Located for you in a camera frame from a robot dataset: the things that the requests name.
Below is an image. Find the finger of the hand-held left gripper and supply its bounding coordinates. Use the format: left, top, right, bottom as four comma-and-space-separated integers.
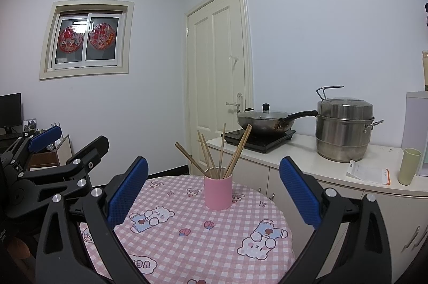
3, 125, 64, 179
20, 136, 110, 202

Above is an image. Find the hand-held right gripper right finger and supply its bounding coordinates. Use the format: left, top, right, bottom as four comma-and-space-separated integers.
279, 156, 393, 284

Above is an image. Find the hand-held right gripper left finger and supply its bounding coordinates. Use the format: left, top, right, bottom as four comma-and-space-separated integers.
35, 156, 149, 284

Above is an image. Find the pink cup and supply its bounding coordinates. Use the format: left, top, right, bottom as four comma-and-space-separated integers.
204, 167, 233, 211

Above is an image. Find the bunch of wooden chopsticks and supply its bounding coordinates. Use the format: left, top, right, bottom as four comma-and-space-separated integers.
175, 123, 253, 180

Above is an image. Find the person's left hand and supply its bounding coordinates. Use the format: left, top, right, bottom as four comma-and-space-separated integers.
9, 236, 31, 260

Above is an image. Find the brown wooden box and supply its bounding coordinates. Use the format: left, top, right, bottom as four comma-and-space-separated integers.
28, 134, 71, 171

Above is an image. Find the white kitchen cabinet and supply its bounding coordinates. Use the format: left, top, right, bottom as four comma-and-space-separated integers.
205, 133, 428, 278

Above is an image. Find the black monitor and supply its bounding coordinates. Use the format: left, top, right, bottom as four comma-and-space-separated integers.
0, 93, 22, 134

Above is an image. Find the black induction cooker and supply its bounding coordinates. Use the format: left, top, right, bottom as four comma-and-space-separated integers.
221, 128, 297, 154

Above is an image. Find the white packet with orange edge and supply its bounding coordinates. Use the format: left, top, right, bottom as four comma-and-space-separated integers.
346, 160, 391, 185

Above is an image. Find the stainless steel steamer pot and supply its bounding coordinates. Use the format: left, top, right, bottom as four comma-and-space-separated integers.
316, 97, 384, 163

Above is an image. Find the glass wok lid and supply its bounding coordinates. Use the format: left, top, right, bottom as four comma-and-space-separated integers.
237, 103, 293, 121

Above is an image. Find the pink checked tablecloth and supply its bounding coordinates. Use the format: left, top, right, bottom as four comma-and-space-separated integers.
78, 175, 296, 284

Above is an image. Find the red round window sticker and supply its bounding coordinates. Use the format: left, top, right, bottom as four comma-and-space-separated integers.
58, 25, 85, 53
89, 22, 116, 49

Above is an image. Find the cream framed window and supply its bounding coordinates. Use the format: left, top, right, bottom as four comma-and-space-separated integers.
39, 1, 135, 81

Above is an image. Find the pale green cup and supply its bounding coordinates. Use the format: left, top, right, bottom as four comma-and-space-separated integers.
398, 148, 422, 186

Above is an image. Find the white panel door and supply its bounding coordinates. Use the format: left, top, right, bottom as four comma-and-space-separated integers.
183, 0, 255, 176

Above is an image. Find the tall tan bottle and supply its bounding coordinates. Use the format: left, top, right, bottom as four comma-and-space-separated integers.
422, 50, 428, 92

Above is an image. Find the steel wok with black handle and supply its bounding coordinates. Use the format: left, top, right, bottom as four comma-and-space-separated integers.
237, 103, 318, 137

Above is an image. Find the metal door handle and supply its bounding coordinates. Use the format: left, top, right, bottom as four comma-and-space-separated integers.
226, 92, 243, 114

